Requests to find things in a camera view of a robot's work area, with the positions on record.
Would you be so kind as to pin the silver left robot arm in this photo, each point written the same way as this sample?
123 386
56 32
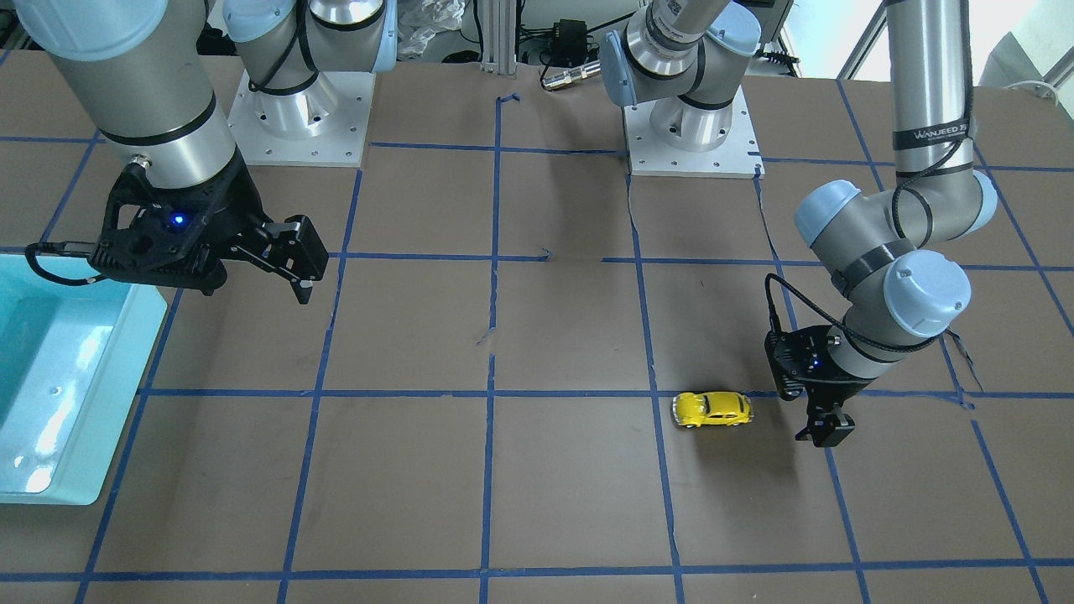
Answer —
686 59

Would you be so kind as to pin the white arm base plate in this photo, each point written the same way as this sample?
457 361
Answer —
323 126
667 138

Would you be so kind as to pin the light blue plastic bin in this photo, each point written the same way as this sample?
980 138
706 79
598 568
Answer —
71 362

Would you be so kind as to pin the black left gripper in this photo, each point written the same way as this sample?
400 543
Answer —
839 387

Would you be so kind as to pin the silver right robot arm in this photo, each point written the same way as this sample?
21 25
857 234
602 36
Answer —
134 66

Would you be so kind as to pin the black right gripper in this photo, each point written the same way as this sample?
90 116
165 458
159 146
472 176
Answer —
236 206

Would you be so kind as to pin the yellow toy beetle car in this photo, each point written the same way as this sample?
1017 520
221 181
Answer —
717 409

